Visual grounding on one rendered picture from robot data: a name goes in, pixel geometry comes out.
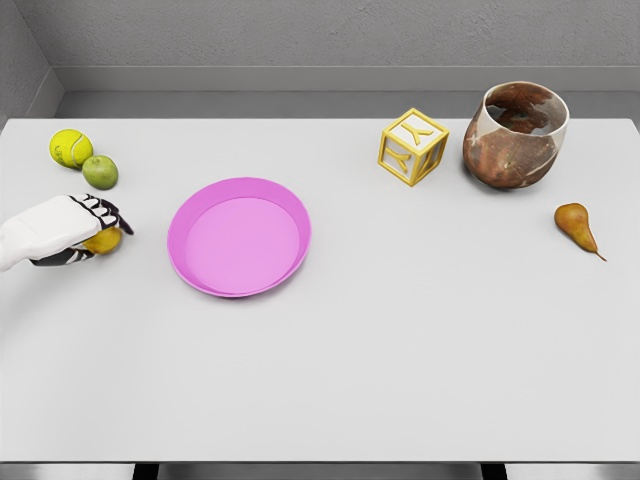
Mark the pink plate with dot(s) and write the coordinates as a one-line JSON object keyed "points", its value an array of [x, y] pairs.
{"points": [[239, 237]]}

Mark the green apple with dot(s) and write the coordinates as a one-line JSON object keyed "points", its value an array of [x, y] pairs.
{"points": [[100, 172]]}

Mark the brown pear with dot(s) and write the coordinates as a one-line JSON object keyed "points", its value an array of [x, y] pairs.
{"points": [[575, 223]]}

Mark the yellow lemon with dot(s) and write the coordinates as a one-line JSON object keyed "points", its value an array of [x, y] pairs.
{"points": [[106, 241]]}

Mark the yellow-green tennis ball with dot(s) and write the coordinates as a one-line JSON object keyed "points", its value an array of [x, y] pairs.
{"points": [[70, 148]]}

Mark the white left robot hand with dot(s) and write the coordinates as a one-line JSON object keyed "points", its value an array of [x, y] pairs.
{"points": [[56, 220]]}

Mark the yellow letter block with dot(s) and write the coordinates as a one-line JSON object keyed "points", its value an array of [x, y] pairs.
{"points": [[413, 147]]}

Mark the brown ceramic pot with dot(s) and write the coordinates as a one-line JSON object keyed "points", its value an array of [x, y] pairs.
{"points": [[512, 140]]}

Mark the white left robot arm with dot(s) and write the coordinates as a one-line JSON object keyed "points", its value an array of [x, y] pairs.
{"points": [[7, 249]]}

